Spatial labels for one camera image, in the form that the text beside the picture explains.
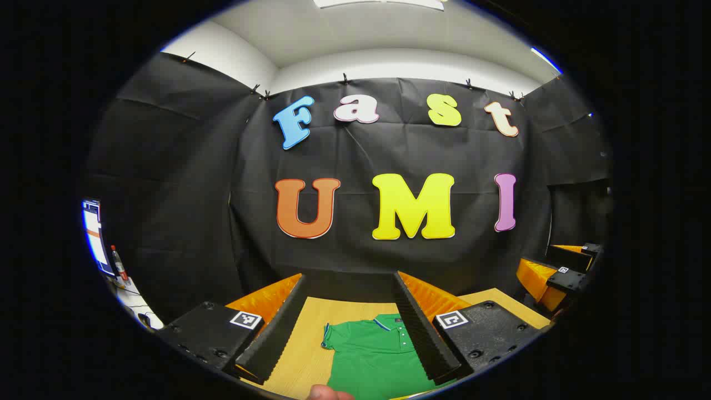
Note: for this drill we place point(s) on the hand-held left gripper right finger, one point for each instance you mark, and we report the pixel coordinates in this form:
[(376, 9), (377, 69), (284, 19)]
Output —
[(422, 333)]

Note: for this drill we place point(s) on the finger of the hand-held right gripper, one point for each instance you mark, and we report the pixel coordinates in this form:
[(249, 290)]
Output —
[(536, 278), (572, 258)]

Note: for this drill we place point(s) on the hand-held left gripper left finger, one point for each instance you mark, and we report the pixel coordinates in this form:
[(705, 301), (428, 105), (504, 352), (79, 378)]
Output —
[(278, 333)]

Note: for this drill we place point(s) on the green T-shirt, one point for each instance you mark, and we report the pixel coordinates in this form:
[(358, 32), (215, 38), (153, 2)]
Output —
[(366, 361)]

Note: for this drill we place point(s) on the black computer mouse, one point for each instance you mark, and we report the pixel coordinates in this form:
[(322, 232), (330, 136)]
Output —
[(148, 320)]

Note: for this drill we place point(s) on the white side desk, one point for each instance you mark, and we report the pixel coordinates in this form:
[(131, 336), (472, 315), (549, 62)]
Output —
[(133, 303)]

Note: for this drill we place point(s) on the red capped plastic bottle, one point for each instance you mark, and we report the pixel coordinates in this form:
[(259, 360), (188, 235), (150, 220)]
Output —
[(119, 264)]

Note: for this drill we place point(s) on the computer monitor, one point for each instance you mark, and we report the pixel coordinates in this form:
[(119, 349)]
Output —
[(93, 233)]

